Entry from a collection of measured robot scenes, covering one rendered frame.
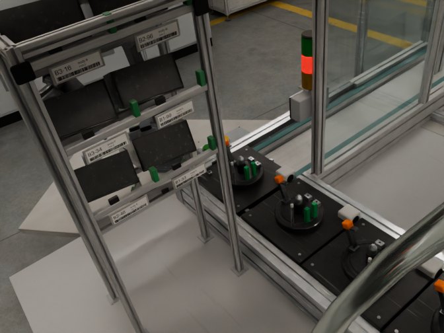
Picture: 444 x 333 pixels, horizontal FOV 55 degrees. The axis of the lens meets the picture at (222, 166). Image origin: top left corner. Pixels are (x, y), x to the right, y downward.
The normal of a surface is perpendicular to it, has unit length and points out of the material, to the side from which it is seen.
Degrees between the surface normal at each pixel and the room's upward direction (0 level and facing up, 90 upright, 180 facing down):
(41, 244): 0
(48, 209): 0
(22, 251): 0
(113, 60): 90
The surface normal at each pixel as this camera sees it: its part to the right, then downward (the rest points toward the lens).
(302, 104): 0.61, 0.44
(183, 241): -0.12, -0.77
